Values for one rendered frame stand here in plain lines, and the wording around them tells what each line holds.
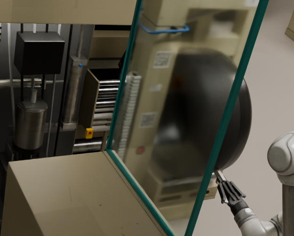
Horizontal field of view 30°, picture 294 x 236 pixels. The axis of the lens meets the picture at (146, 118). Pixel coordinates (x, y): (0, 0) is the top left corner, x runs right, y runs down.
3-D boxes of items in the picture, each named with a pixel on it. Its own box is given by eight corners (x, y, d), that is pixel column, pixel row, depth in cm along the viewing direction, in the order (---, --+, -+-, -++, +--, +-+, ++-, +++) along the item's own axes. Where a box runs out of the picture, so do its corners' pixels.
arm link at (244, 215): (245, 219, 229) (237, 207, 233) (236, 231, 235) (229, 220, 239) (261, 216, 234) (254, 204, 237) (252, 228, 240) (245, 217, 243)
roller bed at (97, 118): (88, 134, 279) (98, 82, 265) (78, 119, 290) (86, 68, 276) (123, 131, 289) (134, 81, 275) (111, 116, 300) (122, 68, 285)
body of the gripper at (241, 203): (253, 206, 238) (243, 189, 243) (237, 209, 233) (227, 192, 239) (245, 216, 242) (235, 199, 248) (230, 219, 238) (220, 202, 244)
